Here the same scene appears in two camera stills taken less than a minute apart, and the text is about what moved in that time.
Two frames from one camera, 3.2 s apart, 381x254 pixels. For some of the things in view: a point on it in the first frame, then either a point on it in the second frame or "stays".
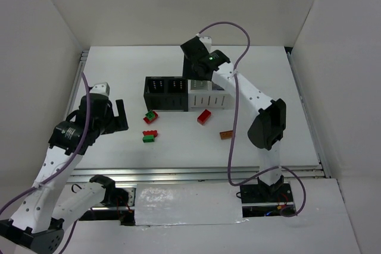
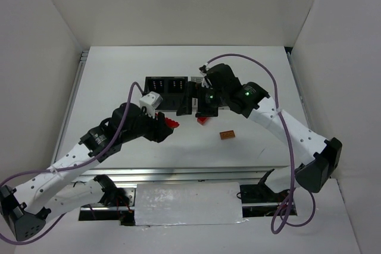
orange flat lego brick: x=226 y=135 stays
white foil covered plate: x=192 y=203 stays
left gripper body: x=111 y=120 → x=159 y=129
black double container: x=166 y=93 stays
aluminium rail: x=189 y=175 stays
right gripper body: x=190 y=69 → x=197 y=103
